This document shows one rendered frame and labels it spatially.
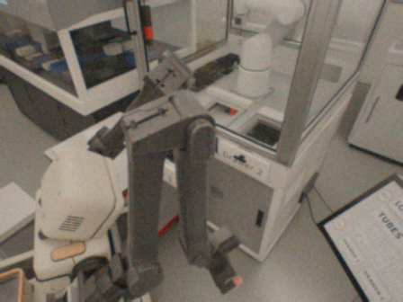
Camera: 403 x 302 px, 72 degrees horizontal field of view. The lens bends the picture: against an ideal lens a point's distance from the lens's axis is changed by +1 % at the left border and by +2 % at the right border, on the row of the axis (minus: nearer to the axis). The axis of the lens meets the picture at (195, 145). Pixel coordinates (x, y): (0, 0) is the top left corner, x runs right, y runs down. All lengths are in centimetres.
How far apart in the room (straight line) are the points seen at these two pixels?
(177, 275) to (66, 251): 135
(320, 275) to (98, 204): 175
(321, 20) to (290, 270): 160
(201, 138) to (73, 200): 36
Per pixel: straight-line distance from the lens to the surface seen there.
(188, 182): 49
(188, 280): 201
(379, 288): 103
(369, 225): 107
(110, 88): 208
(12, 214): 161
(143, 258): 61
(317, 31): 104
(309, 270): 217
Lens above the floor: 184
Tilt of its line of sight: 40 degrees down
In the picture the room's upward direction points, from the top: 1 degrees counter-clockwise
